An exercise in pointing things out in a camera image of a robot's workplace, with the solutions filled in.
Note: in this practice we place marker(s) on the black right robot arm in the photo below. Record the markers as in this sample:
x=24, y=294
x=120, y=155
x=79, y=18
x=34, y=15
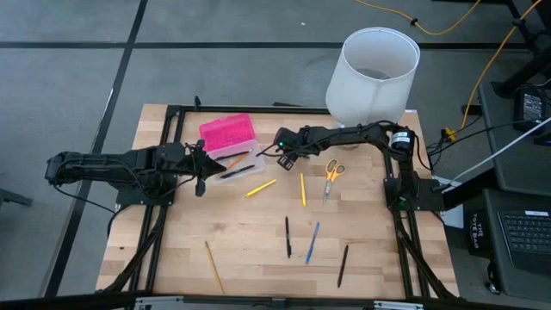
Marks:
x=366, y=133

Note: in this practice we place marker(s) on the yellow pen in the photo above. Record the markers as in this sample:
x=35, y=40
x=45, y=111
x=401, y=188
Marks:
x=303, y=191

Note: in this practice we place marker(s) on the blue pen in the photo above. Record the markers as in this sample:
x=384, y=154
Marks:
x=313, y=242

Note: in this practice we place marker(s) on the yellow wooden pencil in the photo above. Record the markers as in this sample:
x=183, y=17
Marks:
x=214, y=267

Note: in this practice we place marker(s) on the pink-lidded clear supply box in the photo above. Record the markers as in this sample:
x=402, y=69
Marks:
x=226, y=131

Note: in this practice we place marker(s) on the black tote bag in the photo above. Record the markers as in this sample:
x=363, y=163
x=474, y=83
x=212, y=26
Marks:
x=478, y=234

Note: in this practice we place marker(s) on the yellow highlighter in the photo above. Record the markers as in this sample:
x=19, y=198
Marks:
x=260, y=188

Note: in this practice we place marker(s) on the orange wooden pencil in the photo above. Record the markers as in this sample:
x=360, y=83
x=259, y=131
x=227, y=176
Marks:
x=237, y=162

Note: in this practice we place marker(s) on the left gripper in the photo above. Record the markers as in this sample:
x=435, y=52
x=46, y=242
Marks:
x=196, y=165

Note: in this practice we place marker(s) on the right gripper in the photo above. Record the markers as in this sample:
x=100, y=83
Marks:
x=290, y=140

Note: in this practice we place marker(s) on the black caster wheel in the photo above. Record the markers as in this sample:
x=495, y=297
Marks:
x=494, y=286

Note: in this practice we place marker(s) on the white-shaded silver table lamp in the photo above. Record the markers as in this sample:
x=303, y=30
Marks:
x=366, y=86

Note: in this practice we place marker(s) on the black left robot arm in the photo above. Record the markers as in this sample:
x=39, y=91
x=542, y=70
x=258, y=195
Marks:
x=99, y=165

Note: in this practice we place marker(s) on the dark chair base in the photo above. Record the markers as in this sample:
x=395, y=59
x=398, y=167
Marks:
x=13, y=198

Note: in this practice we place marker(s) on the black stand legs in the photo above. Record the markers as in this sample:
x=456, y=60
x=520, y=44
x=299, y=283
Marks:
x=534, y=41

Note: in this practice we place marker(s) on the black front crossbar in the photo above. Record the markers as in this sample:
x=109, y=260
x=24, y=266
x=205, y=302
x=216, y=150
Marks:
x=64, y=302

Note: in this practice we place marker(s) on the black power adapter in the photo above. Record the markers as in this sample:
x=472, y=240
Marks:
x=531, y=107

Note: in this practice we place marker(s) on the silver bracket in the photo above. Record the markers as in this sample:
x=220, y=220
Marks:
x=155, y=303
x=396, y=306

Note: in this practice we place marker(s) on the dark grey side table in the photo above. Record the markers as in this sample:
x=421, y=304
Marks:
x=503, y=172

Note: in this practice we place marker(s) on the grey laptop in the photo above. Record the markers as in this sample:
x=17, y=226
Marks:
x=527, y=232

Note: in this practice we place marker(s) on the black aluminium table frame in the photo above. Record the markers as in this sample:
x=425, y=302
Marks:
x=258, y=109

